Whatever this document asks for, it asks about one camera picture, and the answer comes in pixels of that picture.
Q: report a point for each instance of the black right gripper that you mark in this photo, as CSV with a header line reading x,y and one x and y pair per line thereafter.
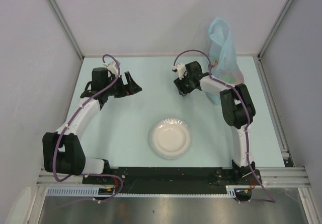
x,y
183,90

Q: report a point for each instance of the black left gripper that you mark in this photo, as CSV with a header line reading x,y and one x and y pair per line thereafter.
x,y
125,89

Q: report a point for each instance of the light blue plastic bag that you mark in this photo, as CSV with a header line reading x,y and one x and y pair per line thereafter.
x,y
222,53

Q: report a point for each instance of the white paper plate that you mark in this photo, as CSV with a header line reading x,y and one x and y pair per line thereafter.
x,y
170,138

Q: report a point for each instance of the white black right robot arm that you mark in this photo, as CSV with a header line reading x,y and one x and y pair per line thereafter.
x,y
237,109

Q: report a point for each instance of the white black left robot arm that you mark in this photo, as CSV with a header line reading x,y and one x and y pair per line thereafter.
x,y
62,149

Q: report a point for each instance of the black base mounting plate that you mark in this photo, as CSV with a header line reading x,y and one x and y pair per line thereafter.
x,y
182,181

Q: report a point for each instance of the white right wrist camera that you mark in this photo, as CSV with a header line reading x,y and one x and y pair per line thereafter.
x,y
180,69

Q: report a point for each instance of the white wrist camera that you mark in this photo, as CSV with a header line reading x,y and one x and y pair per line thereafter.
x,y
112,67
180,69

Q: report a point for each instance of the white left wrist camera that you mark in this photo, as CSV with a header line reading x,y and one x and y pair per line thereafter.
x,y
112,67

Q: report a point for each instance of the aluminium frame rail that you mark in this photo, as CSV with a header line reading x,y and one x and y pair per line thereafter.
x,y
292,180

